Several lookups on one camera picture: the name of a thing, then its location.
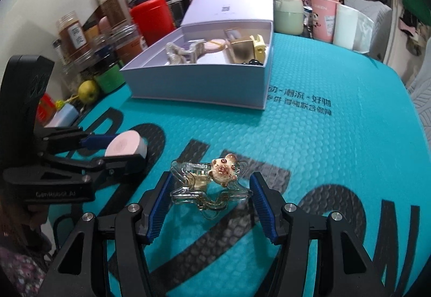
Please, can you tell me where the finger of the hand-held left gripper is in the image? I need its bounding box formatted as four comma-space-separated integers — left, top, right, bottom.
34, 127, 119, 158
3, 152, 148, 185

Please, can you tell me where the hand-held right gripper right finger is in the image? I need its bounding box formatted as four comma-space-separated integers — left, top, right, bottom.
250, 171, 401, 297

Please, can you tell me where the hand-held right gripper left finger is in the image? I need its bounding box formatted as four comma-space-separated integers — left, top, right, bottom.
37, 171, 175, 297

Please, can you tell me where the pink round case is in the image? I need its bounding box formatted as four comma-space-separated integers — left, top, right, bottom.
205, 39, 229, 54
104, 130, 148, 167

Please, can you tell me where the white gift box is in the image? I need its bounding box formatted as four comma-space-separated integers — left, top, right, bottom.
119, 0, 275, 111

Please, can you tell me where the pearly wavy hair clip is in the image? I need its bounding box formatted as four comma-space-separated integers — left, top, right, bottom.
164, 39, 207, 66

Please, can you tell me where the gold window box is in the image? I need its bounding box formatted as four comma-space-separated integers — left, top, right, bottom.
225, 37, 255, 65

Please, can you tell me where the cream claw hair clip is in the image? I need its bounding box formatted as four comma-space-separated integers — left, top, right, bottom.
248, 34, 267, 61

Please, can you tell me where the person's left hand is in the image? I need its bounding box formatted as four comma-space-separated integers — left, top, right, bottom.
0, 198, 56, 250

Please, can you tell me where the jar with red label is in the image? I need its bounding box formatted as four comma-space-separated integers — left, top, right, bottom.
35, 93, 58, 126

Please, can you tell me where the gold foil lollipop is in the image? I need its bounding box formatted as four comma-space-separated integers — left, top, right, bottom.
55, 97, 81, 109

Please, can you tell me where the light blue power bank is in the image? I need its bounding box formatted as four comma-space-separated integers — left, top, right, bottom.
44, 103, 81, 127

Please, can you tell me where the yellow-green fruit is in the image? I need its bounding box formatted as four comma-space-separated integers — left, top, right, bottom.
78, 80, 100, 103

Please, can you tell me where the seed jar striped label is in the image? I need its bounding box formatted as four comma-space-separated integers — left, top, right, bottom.
52, 39, 66, 64

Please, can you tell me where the dark jar green label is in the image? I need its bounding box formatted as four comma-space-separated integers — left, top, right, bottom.
93, 63, 127, 94

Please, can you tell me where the teal bubble mat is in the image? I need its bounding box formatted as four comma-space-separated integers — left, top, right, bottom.
50, 31, 431, 297

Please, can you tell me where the clear jar brown peel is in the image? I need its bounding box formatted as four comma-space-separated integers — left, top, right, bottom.
55, 12, 91, 60

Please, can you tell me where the small jar blue label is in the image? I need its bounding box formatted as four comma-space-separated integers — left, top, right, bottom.
91, 34, 117, 60

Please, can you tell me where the short jar orange label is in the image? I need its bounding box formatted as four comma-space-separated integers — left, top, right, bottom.
113, 24, 149, 65

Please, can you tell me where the pink canister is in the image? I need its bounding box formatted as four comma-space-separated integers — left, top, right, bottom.
98, 16, 113, 36

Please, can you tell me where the tall jar brown label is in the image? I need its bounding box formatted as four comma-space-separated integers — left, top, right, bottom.
98, 0, 132, 28

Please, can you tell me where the red canister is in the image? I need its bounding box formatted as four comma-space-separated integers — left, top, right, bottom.
130, 0, 177, 47

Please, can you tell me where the floral patterned clothing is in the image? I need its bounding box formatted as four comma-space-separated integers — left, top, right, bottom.
0, 243, 51, 297

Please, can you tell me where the grey cushion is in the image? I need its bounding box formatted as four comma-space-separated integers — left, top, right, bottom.
343, 0, 393, 62

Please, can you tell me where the pale green bottle white handle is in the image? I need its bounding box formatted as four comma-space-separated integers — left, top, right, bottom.
272, 0, 305, 36

